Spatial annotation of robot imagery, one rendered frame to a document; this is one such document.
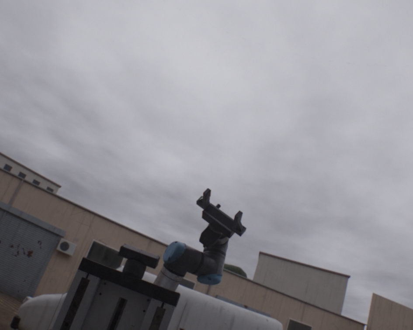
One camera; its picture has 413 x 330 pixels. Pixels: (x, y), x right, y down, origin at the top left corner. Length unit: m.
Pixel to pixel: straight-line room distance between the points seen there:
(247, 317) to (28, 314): 4.48
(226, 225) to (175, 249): 0.20
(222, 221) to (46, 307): 6.61
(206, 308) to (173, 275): 6.64
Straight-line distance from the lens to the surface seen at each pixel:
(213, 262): 1.39
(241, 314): 8.27
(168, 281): 1.35
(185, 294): 7.90
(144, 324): 1.19
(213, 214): 1.30
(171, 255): 1.32
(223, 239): 1.37
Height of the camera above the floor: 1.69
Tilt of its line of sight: 24 degrees up
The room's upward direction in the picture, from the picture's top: 21 degrees clockwise
